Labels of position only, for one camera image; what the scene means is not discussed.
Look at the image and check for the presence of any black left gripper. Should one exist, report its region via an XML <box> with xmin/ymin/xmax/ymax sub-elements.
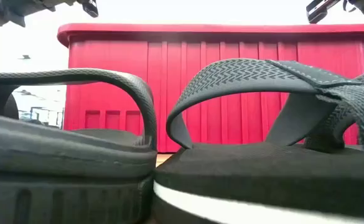
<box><xmin>0</xmin><ymin>0</ymin><xmax>99</xmax><ymax>28</ymax></box>

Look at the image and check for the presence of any black flip-flop white-striped sole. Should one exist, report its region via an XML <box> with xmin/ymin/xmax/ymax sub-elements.
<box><xmin>152</xmin><ymin>57</ymin><xmax>364</xmax><ymax>224</ymax></box>

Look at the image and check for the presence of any red plastic bin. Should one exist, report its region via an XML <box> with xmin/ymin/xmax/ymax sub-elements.
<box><xmin>57</xmin><ymin>22</ymin><xmax>364</xmax><ymax>154</ymax></box>

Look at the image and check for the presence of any black metal railing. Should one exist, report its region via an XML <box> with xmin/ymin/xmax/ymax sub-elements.
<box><xmin>29</xmin><ymin>106</ymin><xmax>65</xmax><ymax>129</ymax></box>

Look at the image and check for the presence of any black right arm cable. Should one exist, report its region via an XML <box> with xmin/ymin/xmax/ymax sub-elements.
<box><xmin>342</xmin><ymin>0</ymin><xmax>357</xmax><ymax>13</ymax></box>

